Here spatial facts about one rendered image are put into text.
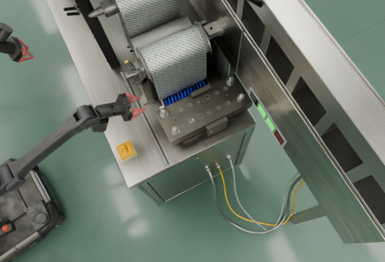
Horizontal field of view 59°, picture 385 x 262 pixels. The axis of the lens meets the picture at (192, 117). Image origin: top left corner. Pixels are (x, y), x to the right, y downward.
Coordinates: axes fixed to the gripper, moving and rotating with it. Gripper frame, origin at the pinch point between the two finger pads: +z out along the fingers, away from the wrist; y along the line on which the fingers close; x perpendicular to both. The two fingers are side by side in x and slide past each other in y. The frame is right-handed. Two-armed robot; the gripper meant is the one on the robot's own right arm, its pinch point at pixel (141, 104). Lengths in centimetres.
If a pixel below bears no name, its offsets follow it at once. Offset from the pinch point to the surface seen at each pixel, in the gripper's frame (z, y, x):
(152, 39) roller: 5.0, -16.4, 21.9
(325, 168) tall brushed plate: 19, 61, 46
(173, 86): 12.0, 0.4, 10.1
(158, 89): 4.7, 0.4, 10.2
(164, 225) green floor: 37, 37, -103
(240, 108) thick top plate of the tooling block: 35.1, 20.1, 14.9
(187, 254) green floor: 42, 60, -101
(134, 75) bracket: -3.2, -7.8, 10.3
